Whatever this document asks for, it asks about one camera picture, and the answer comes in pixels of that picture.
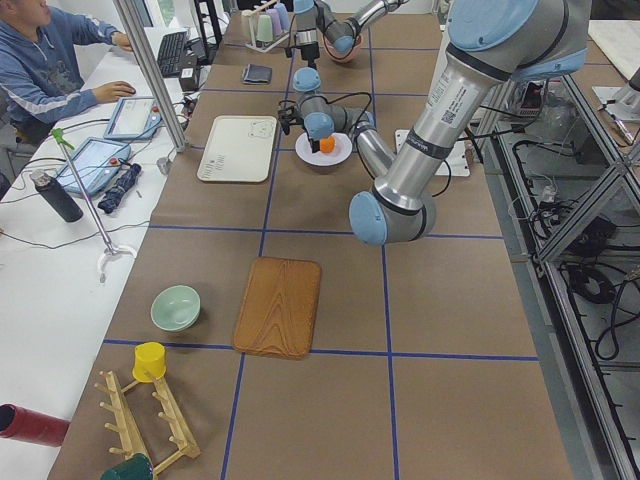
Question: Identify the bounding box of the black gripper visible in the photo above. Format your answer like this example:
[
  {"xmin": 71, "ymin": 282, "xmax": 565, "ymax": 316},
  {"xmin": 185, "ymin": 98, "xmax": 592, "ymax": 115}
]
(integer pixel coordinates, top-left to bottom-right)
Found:
[
  {"xmin": 278, "ymin": 105, "xmax": 333, "ymax": 153},
  {"xmin": 285, "ymin": 30, "xmax": 320, "ymax": 69}
]

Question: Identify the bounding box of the orange mandarin fruit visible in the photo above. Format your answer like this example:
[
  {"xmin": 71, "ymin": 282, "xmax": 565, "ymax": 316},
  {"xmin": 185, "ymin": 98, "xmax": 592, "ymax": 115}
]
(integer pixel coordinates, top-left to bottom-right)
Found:
[{"xmin": 320, "ymin": 136, "xmax": 336, "ymax": 154}]

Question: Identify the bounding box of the white round plate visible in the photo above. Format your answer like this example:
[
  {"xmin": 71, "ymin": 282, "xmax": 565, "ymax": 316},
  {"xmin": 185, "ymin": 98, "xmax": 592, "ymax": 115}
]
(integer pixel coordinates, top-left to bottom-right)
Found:
[{"xmin": 295, "ymin": 133, "xmax": 352, "ymax": 167}]

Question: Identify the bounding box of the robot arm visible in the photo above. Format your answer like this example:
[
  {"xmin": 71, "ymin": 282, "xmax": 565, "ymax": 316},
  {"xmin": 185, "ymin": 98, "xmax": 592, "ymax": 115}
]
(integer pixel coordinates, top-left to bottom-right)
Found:
[
  {"xmin": 278, "ymin": 0, "xmax": 591, "ymax": 245},
  {"xmin": 285, "ymin": 0, "xmax": 406, "ymax": 68}
]

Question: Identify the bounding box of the cream bear tray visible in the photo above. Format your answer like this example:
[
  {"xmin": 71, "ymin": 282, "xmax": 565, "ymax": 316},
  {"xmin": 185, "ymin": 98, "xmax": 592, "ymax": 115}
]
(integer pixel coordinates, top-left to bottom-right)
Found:
[{"xmin": 196, "ymin": 115, "xmax": 277, "ymax": 183}]

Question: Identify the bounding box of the brown wooden tray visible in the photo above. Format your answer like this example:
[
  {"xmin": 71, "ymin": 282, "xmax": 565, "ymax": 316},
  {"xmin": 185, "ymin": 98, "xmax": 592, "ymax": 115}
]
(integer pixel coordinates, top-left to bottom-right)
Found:
[{"xmin": 232, "ymin": 257, "xmax": 321, "ymax": 360}]

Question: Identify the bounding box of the pink bowl with ice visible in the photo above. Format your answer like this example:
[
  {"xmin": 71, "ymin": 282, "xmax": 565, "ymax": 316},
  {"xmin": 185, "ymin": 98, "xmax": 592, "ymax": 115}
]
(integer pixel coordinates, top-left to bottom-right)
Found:
[{"xmin": 323, "ymin": 35, "xmax": 362, "ymax": 64}]

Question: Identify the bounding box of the purple pastel cup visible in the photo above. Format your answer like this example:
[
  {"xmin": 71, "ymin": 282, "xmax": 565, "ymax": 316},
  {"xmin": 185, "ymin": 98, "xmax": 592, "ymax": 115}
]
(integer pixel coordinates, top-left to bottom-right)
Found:
[{"xmin": 266, "ymin": 8, "xmax": 282, "ymax": 36}]

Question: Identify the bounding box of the blue pastel cup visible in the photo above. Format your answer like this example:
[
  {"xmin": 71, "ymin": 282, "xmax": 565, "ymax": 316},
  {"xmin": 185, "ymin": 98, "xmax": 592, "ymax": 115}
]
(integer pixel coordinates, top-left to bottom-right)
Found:
[{"xmin": 274, "ymin": 3, "xmax": 291, "ymax": 30}]

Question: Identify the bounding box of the green pastel cup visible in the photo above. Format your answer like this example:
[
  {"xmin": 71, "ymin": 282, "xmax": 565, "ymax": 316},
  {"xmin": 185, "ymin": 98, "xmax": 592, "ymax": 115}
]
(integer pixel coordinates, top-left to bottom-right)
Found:
[{"xmin": 256, "ymin": 14, "xmax": 274, "ymax": 43}]

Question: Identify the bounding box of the folded grey cloth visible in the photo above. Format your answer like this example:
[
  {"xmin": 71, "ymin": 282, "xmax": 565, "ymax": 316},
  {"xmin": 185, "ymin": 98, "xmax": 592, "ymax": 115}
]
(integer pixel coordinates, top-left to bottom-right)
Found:
[{"xmin": 241, "ymin": 64, "xmax": 273, "ymax": 85}]

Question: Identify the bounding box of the wooden rod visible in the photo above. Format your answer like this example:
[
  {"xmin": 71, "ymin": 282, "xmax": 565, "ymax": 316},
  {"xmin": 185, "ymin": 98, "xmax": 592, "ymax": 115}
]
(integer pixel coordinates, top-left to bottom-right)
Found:
[{"xmin": 239, "ymin": 0, "xmax": 280, "ymax": 15}]

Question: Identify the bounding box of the beige pastel cup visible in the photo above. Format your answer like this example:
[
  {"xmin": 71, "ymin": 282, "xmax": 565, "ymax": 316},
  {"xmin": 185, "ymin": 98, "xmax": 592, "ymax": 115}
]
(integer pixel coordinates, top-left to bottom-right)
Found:
[{"xmin": 241, "ymin": 10, "xmax": 257, "ymax": 45}]

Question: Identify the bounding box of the black keyboard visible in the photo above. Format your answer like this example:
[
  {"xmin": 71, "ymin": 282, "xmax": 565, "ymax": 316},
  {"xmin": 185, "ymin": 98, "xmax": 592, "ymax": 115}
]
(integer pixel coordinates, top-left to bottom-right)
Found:
[{"xmin": 156, "ymin": 31, "xmax": 188, "ymax": 78}]

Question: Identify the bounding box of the small metal cylinder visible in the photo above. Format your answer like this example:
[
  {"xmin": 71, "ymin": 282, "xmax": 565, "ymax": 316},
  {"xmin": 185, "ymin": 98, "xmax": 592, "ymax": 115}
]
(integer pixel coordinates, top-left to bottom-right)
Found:
[{"xmin": 156, "ymin": 157, "xmax": 169, "ymax": 175}]

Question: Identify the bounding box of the teach pendant far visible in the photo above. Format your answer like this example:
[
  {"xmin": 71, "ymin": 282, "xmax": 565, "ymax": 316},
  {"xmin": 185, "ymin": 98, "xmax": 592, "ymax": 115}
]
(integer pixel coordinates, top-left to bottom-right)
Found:
[{"xmin": 103, "ymin": 96, "xmax": 162, "ymax": 141}]

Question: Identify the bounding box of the teach pendant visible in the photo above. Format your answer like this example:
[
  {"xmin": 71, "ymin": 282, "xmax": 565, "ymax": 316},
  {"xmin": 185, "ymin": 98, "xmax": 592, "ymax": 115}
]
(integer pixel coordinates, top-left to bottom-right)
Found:
[
  {"xmin": 64, "ymin": 137, "xmax": 131, "ymax": 197},
  {"xmin": 103, "ymin": 96, "xmax": 162, "ymax": 141}
]

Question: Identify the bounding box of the dark blue folded umbrella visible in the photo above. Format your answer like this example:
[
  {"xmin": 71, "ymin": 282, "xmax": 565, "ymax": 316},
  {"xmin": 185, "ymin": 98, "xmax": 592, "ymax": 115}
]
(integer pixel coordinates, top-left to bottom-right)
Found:
[{"xmin": 98, "ymin": 163, "xmax": 142, "ymax": 214}]

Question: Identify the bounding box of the light green bowl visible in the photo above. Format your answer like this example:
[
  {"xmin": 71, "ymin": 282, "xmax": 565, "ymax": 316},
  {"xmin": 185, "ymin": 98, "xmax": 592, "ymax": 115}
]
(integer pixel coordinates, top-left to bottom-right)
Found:
[{"xmin": 150, "ymin": 285, "xmax": 201, "ymax": 332}]

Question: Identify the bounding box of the teach pendant near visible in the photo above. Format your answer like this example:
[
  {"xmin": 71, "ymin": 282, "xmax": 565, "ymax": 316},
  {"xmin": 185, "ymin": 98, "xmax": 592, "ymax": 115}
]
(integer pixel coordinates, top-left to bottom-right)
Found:
[{"xmin": 64, "ymin": 137, "xmax": 131, "ymax": 197}]

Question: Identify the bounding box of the grabber reach tool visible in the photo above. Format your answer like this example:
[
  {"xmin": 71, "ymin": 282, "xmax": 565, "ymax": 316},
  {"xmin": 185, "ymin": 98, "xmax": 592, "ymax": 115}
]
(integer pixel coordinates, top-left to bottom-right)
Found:
[{"xmin": 51, "ymin": 128, "xmax": 138, "ymax": 283}]

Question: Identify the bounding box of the yellow cup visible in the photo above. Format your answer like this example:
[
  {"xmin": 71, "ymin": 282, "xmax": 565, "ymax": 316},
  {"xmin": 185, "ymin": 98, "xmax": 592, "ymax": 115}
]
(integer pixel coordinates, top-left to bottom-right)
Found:
[{"xmin": 132, "ymin": 342, "xmax": 167, "ymax": 383}]

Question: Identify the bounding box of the seated person in blue hoodie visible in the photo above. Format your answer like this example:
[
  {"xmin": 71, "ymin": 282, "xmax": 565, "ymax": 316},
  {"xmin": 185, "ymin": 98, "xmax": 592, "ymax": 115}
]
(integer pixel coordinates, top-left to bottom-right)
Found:
[{"xmin": 1, "ymin": 1, "xmax": 136, "ymax": 145}]

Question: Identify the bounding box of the black thermos bottle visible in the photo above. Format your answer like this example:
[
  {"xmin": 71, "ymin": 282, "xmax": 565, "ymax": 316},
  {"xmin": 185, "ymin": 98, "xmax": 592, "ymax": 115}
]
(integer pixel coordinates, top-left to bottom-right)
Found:
[{"xmin": 30, "ymin": 169, "xmax": 83, "ymax": 223}]

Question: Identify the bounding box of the wooden mug rack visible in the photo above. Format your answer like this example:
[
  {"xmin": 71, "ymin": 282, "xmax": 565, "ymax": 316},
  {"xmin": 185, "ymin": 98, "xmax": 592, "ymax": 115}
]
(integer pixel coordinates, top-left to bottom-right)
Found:
[{"xmin": 94, "ymin": 370, "xmax": 201, "ymax": 479}]

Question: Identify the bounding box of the dark green cup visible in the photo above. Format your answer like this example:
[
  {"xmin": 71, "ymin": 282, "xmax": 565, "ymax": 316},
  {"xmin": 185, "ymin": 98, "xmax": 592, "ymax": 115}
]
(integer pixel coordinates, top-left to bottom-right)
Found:
[{"xmin": 100, "ymin": 453, "xmax": 154, "ymax": 480}]

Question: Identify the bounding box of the red bottle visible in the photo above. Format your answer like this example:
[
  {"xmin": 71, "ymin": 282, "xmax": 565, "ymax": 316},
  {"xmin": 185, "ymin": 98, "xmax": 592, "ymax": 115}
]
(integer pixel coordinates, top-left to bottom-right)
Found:
[{"xmin": 1, "ymin": 404, "xmax": 70, "ymax": 447}]

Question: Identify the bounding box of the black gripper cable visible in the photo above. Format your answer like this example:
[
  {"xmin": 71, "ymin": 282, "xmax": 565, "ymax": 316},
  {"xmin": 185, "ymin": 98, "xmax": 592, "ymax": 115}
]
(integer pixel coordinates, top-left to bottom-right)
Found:
[{"xmin": 277, "ymin": 91, "xmax": 376, "ymax": 146}]

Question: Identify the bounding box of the white wire cup rack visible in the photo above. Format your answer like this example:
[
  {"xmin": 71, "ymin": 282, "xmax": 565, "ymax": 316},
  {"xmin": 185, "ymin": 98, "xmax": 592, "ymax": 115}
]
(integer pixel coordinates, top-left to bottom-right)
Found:
[{"xmin": 245, "ymin": 30, "xmax": 289, "ymax": 53}]

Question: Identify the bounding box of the aluminium frame post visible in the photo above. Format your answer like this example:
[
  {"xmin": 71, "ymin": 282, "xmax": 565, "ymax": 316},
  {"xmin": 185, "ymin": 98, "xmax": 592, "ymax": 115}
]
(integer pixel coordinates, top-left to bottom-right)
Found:
[{"xmin": 113, "ymin": 0, "xmax": 187, "ymax": 153}]

